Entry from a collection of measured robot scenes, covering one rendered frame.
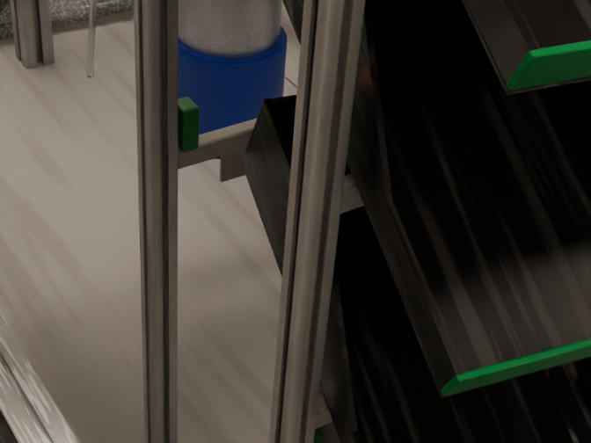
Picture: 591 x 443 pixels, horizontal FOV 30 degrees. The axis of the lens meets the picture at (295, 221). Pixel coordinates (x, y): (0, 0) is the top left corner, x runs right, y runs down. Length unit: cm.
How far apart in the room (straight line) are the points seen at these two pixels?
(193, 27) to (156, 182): 72
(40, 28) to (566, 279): 122
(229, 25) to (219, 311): 36
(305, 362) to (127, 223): 79
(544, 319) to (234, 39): 91
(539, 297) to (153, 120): 26
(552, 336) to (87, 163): 101
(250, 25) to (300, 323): 85
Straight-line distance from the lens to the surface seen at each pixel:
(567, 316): 55
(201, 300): 126
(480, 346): 52
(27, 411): 103
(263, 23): 140
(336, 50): 48
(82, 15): 181
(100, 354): 120
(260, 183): 68
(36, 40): 169
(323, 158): 51
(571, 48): 40
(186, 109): 69
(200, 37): 140
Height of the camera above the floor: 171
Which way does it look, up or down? 38 degrees down
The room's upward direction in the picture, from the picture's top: 5 degrees clockwise
